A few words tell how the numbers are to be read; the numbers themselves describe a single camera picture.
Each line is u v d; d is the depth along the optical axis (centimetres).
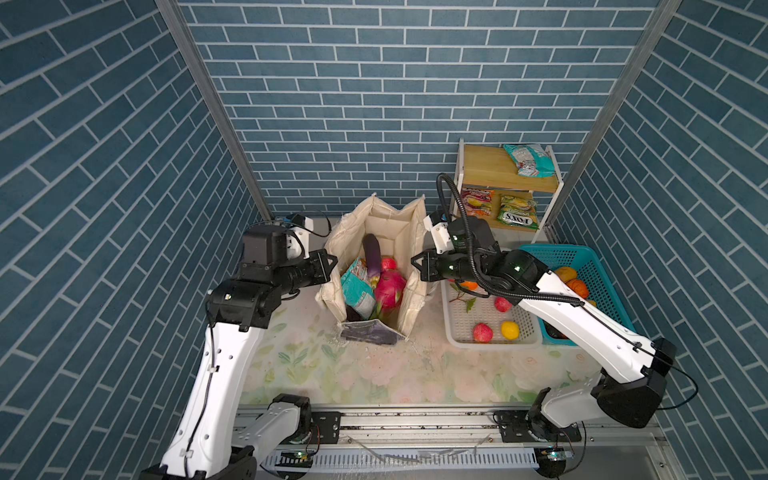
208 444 36
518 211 99
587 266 99
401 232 88
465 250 49
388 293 78
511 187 89
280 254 48
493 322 93
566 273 98
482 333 85
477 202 101
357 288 78
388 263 86
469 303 94
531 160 87
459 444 72
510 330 86
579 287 94
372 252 89
